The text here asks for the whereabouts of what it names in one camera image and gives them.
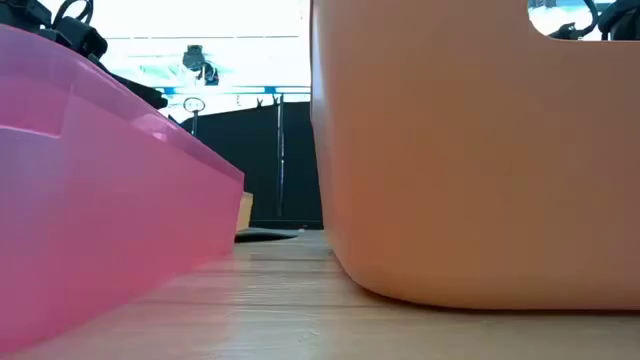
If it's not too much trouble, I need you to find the black backdrop panel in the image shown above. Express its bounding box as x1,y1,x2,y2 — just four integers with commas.
168,93,324,231

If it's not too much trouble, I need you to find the orange plastic basket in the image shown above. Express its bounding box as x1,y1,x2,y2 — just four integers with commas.
308,0,640,312

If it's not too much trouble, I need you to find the amber translucent plastic bin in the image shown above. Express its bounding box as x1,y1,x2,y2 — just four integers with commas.
235,191,254,232

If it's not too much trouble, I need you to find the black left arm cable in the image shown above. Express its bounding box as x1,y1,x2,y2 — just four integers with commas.
52,0,95,26

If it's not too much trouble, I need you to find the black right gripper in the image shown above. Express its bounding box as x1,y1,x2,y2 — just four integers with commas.
547,22,585,41

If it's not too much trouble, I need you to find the dark background device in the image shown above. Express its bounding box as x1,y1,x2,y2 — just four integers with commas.
181,43,221,87

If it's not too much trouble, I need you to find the red-pink translucent plastic bin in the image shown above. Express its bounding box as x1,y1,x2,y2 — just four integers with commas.
0,23,246,356

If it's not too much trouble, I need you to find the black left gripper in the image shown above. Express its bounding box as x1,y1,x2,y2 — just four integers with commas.
52,16,169,111

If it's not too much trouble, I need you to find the black stand pole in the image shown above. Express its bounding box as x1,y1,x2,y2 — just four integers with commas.
275,93,287,219

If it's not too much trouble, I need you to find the ring clamp stand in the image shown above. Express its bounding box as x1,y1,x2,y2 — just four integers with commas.
182,96,207,137

